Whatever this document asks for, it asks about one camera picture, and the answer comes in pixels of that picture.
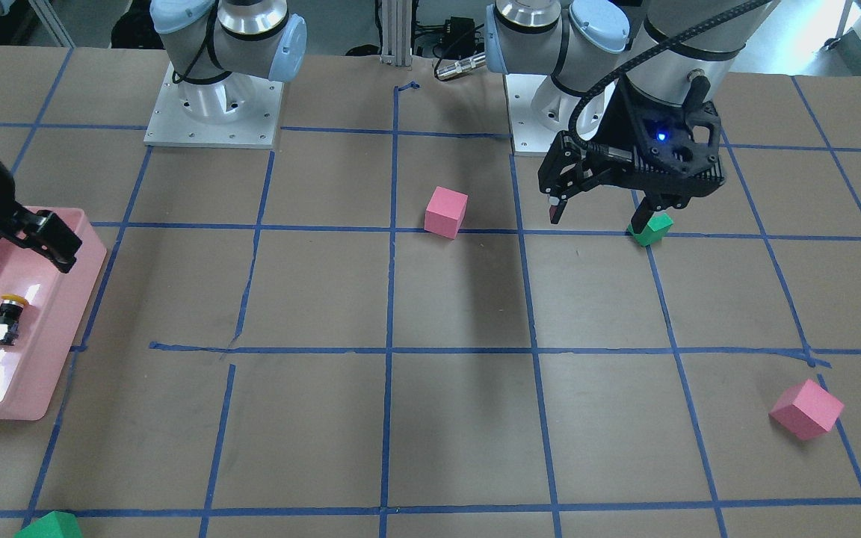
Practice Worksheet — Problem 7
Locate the pink cube centre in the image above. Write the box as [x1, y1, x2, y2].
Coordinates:
[423, 186, 469, 241]

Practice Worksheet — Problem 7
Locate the green cube near tray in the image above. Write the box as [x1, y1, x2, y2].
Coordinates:
[14, 511, 84, 538]

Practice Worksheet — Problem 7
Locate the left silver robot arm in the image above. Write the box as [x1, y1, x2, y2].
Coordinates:
[484, 1, 777, 246]

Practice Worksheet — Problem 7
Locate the pink plastic tray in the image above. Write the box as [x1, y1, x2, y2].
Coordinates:
[0, 208, 107, 420]

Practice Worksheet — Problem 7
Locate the yellow push button switch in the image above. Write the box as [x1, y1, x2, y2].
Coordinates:
[0, 294, 28, 347]

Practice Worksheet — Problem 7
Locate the green cube near left arm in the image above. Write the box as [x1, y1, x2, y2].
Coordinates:
[626, 212, 674, 247]

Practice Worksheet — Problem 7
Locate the aluminium frame post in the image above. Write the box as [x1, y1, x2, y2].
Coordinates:
[375, 0, 416, 70]

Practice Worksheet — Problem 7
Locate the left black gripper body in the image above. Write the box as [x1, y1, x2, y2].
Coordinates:
[537, 75, 726, 205]

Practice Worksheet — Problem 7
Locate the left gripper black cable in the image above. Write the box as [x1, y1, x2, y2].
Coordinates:
[570, 0, 775, 159]

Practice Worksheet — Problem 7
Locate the pink cube near edge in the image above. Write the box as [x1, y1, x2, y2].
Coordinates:
[768, 380, 845, 442]

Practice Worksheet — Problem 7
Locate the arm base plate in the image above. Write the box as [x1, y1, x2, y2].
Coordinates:
[143, 66, 285, 149]
[504, 74, 580, 157]

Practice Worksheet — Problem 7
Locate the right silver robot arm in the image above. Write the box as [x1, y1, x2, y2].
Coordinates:
[0, 1, 308, 273]

